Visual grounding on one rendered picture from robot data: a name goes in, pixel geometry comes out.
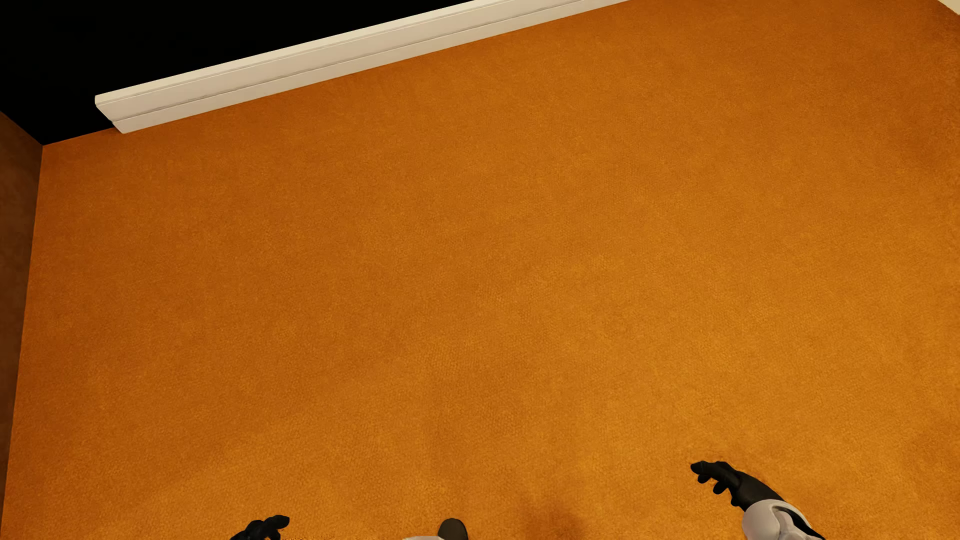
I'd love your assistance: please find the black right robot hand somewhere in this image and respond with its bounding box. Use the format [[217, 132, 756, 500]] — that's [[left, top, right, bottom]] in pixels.
[[690, 460, 783, 513]]

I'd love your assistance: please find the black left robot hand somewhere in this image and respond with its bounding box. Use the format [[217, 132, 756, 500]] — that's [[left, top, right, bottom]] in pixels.
[[228, 514, 291, 540]]

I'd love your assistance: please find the white baseboard trim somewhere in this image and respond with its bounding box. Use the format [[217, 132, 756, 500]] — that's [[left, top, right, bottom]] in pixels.
[[94, 0, 631, 135]]

